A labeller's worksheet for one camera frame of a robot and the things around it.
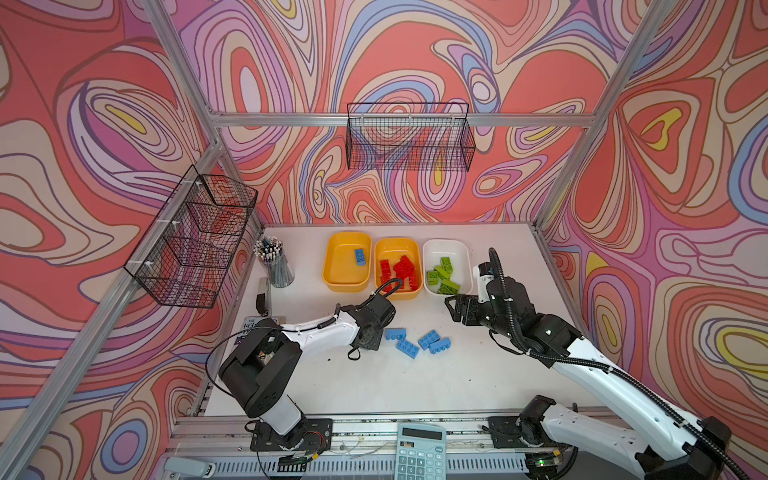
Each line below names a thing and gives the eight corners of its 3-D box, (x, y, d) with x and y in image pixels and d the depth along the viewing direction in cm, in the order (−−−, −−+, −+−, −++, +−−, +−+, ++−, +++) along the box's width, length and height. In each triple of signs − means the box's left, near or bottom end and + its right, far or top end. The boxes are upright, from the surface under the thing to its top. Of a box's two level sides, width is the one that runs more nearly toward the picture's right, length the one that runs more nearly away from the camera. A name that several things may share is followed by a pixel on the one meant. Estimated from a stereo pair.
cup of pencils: (269, 287, 103) (251, 255, 89) (274, 269, 108) (258, 236, 94) (291, 288, 103) (277, 256, 89) (296, 269, 108) (283, 236, 94)
